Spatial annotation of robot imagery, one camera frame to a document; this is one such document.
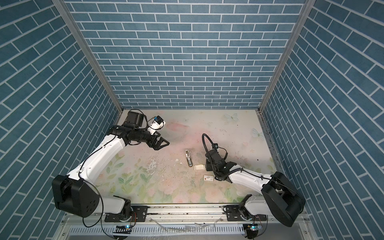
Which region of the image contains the beige stapler base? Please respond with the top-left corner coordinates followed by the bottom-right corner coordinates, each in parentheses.
top-left (185, 150), bottom-right (193, 167)

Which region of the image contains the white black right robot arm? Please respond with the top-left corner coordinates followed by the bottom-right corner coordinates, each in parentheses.
top-left (206, 149), bottom-right (306, 227)

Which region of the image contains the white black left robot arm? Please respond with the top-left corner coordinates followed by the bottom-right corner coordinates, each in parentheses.
top-left (52, 109), bottom-right (170, 222)

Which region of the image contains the open staple box tray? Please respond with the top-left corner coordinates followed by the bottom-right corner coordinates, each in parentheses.
top-left (194, 164), bottom-right (206, 171)

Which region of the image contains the white staple box sleeve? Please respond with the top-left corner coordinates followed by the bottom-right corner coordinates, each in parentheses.
top-left (203, 175), bottom-right (214, 182)

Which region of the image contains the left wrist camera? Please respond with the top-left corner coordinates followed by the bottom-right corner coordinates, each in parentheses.
top-left (148, 116), bottom-right (166, 135)

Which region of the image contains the black corrugated cable conduit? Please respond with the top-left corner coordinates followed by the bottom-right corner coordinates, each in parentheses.
top-left (201, 133), bottom-right (218, 160)

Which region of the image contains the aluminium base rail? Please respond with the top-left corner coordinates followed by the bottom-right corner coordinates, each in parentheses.
top-left (53, 204), bottom-right (317, 240)

